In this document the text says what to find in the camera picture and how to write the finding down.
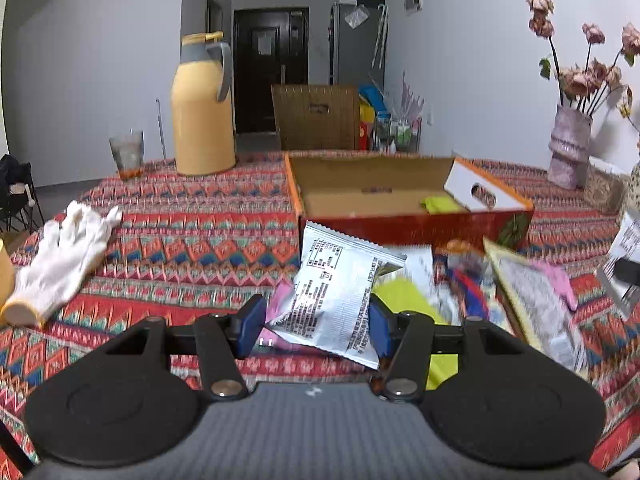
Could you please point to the dried pink flowers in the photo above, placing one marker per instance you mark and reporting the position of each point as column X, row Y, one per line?
column 585, row 77

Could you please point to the clear plastic bag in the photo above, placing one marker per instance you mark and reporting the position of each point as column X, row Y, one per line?
column 356, row 16

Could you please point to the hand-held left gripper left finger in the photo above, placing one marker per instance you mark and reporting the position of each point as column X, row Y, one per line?
column 250, row 322

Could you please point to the woven beige basket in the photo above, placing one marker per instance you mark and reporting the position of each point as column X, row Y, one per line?
column 605, row 185

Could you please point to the patterned tablecloth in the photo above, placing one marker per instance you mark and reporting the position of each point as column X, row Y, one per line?
column 200, row 240

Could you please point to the white umbrella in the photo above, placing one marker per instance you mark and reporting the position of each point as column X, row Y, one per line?
column 380, row 35

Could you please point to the white cotton glove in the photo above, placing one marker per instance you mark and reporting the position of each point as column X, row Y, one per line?
column 60, row 260

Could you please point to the pink ceramic vase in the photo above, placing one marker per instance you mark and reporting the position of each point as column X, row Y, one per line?
column 567, row 145

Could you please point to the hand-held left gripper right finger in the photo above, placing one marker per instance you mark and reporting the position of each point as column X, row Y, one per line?
column 380, row 327

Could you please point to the red gift box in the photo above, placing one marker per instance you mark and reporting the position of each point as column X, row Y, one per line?
column 366, row 135

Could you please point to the yellow-green snack packet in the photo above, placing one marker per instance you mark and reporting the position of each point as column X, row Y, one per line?
column 400, row 295
column 442, row 205

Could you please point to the brown cardboard carton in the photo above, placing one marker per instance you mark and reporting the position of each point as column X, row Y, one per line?
column 315, row 120

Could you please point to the grey refrigerator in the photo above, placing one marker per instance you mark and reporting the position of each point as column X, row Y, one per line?
column 352, row 55

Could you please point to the blue plastic item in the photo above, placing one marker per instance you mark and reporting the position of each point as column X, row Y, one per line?
column 372, row 97

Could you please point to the small cardboard box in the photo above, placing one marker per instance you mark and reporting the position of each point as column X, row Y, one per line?
column 6, row 275

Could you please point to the glass cup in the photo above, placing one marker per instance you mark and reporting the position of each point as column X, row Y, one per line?
column 127, row 155

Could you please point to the yellow thermos jug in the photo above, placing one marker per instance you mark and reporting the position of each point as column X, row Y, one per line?
column 202, row 120

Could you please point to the blue red snack packet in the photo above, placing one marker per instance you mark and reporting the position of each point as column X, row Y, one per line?
column 465, row 280

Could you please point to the black folding chair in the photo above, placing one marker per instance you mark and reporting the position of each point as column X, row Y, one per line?
column 17, row 190

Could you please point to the silver snack packet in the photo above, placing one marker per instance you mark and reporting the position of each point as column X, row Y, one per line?
column 330, row 290

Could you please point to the dark entrance door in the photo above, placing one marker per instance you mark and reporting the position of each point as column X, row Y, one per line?
column 260, row 85

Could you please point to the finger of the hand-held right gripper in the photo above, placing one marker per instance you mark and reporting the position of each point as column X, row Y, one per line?
column 629, row 270

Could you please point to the pink snack packet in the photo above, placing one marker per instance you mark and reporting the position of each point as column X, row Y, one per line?
column 560, row 282
column 282, row 300

